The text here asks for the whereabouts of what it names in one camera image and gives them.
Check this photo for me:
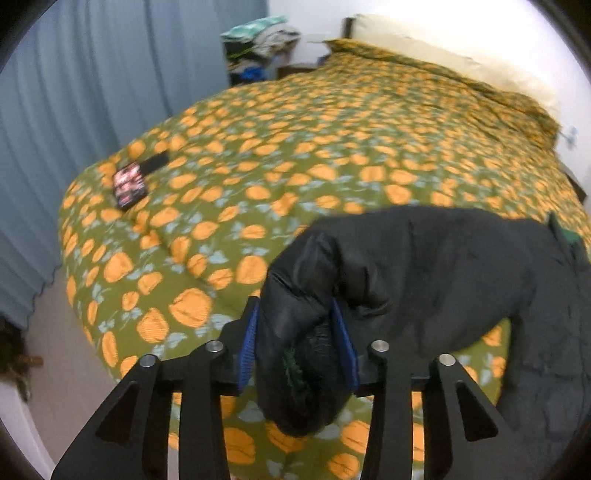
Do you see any black puffer jacket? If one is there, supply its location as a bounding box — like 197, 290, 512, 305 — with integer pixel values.
256, 205, 590, 479

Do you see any pile of clothes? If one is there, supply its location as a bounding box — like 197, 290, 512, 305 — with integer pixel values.
221, 16, 301, 87

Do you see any green orange floral bedspread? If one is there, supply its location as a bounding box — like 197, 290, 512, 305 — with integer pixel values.
53, 39, 590, 479

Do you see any brown bag on floor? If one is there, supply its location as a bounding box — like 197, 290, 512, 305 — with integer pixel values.
0, 314, 44, 403

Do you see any blue grey curtain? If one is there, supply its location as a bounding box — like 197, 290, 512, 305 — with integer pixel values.
1, 1, 267, 328

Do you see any cream pillow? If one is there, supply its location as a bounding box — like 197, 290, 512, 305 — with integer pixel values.
352, 14, 560, 121

